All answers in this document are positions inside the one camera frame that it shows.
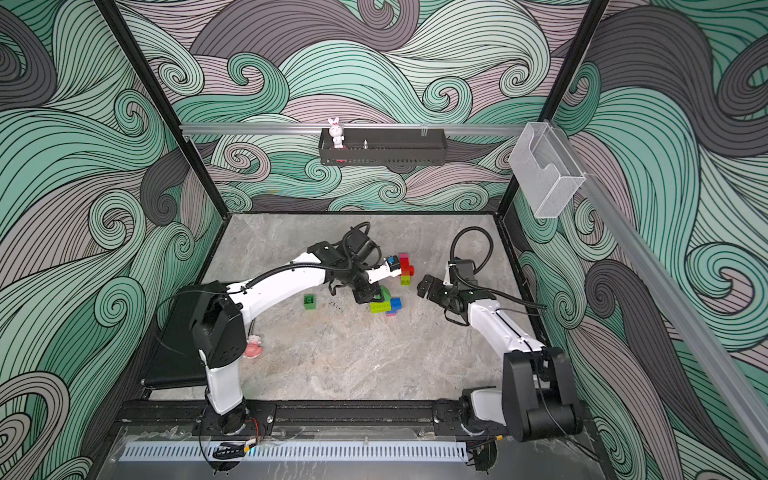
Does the lime long lego brick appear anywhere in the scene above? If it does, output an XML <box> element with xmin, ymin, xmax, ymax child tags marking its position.
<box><xmin>370</xmin><ymin>301</ymin><xmax>392</xmax><ymax>313</ymax></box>

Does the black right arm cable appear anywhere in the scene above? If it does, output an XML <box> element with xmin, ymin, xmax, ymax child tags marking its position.
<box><xmin>449</xmin><ymin>226</ymin><xmax>547</xmax><ymax>312</ymax></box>

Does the aluminium rail right wall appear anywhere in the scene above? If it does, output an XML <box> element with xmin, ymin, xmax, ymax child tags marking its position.
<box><xmin>553</xmin><ymin>127</ymin><xmax>767</xmax><ymax>460</ymax></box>

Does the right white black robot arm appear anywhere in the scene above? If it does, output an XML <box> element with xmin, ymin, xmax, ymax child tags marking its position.
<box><xmin>417</xmin><ymin>259</ymin><xmax>583</xmax><ymax>442</ymax></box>

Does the pink toy figure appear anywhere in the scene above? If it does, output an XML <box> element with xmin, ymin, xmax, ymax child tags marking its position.
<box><xmin>243</xmin><ymin>335</ymin><xmax>263</xmax><ymax>359</ymax></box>

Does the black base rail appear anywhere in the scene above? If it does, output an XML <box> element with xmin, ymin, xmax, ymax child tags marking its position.
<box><xmin>119</xmin><ymin>398</ymin><xmax>595</xmax><ymax>438</ymax></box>

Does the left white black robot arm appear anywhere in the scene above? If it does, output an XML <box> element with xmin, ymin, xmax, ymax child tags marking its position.
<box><xmin>189</xmin><ymin>222</ymin><xmax>402</xmax><ymax>435</ymax></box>

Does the aluminium rail back wall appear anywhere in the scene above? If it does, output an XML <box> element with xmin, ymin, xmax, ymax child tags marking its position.
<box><xmin>180</xmin><ymin>122</ymin><xmax>525</xmax><ymax>137</ymax></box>

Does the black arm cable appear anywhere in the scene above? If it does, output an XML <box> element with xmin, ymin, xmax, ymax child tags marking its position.
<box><xmin>338</xmin><ymin>221</ymin><xmax>382</xmax><ymax>277</ymax></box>
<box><xmin>449</xmin><ymin>226</ymin><xmax>547</xmax><ymax>312</ymax></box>

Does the long red lego brick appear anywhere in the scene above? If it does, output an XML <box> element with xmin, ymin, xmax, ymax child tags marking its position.
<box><xmin>400</xmin><ymin>258</ymin><xmax>415</xmax><ymax>277</ymax></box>

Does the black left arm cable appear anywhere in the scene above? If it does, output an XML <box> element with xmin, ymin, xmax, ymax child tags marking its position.
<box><xmin>338</xmin><ymin>221</ymin><xmax>382</xmax><ymax>277</ymax></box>

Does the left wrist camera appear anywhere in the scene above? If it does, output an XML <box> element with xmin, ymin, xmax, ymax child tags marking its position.
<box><xmin>366</xmin><ymin>255</ymin><xmax>402</xmax><ymax>284</ymax></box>

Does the clear plastic wall bin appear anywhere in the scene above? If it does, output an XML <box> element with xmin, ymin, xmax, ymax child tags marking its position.
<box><xmin>509</xmin><ymin>122</ymin><xmax>585</xmax><ymax>219</ymax></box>

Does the black wall shelf tray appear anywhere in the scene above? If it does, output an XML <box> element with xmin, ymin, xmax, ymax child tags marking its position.
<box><xmin>318</xmin><ymin>128</ymin><xmax>448</xmax><ymax>167</ymax></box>

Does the aluminium rail wall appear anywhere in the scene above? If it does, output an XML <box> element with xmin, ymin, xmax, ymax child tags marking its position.
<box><xmin>553</xmin><ymin>127</ymin><xmax>767</xmax><ymax>460</ymax></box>
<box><xmin>180</xmin><ymin>122</ymin><xmax>525</xmax><ymax>137</ymax></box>

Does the black box on table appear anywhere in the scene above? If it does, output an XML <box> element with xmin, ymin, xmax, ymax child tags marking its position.
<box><xmin>143</xmin><ymin>285</ymin><xmax>206</xmax><ymax>390</ymax></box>

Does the white slotted cable duct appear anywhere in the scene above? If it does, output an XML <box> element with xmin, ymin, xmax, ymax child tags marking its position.
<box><xmin>118</xmin><ymin>440</ymin><xmax>468</xmax><ymax>463</ymax></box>

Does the white pink bunny figurine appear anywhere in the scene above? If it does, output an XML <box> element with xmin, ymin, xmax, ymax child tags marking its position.
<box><xmin>328</xmin><ymin>117</ymin><xmax>345</xmax><ymax>149</ymax></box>

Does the blue lego brick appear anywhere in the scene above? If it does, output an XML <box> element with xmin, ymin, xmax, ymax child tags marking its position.
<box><xmin>390</xmin><ymin>297</ymin><xmax>402</xmax><ymax>313</ymax></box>

